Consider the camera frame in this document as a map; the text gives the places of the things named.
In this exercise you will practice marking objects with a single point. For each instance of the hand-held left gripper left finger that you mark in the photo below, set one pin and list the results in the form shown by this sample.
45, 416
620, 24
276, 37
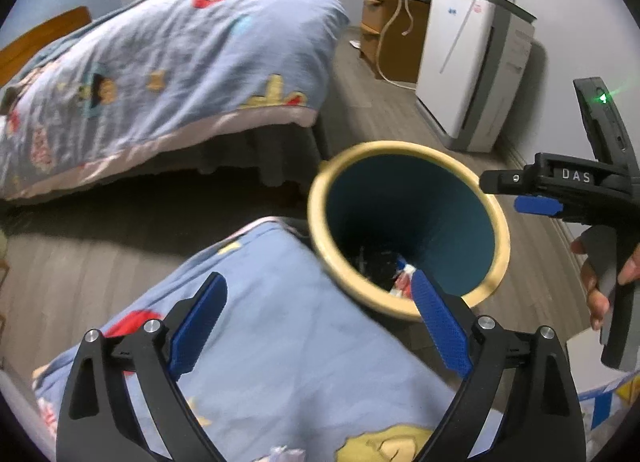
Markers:
197, 332

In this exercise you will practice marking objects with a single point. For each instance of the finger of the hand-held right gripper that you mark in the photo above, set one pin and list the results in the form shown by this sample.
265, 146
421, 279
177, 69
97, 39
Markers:
537, 206
507, 181

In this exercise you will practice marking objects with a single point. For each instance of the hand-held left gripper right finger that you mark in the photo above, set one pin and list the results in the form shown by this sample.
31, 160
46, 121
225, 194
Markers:
442, 327

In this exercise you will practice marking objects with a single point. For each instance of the red floral paper cup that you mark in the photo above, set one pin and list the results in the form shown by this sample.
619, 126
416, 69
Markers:
405, 281

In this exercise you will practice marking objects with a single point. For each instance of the teal bin with yellow rim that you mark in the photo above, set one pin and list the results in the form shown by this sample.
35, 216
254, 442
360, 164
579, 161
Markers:
440, 222

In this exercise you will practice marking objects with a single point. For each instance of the person's right hand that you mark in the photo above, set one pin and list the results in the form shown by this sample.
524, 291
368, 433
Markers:
595, 302

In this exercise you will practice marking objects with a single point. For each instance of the printed blue cloth cover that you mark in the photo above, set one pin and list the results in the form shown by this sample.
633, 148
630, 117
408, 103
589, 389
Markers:
300, 342

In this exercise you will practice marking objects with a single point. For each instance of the white air purifier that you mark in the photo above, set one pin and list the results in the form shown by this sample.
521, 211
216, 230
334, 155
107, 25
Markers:
450, 92

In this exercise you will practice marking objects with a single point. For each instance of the wooden nightstand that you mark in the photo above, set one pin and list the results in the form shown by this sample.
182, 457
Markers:
400, 52

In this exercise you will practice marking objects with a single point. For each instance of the bed with cartoon duvet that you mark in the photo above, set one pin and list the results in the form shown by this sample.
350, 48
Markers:
175, 67

